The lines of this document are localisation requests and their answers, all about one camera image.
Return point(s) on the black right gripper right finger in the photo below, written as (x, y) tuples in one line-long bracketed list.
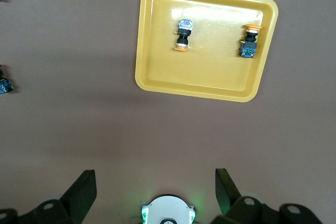
[(244, 211)]

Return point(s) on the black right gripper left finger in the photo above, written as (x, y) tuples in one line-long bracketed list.
[(71, 205)]

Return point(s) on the yellow mushroom push button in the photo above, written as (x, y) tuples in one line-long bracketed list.
[(249, 43), (183, 37)]

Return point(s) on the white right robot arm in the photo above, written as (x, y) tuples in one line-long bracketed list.
[(168, 208)]

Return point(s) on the brown table mat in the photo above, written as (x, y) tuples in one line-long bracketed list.
[(78, 129)]

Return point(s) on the yellow plastic tray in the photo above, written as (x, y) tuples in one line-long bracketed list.
[(210, 77)]

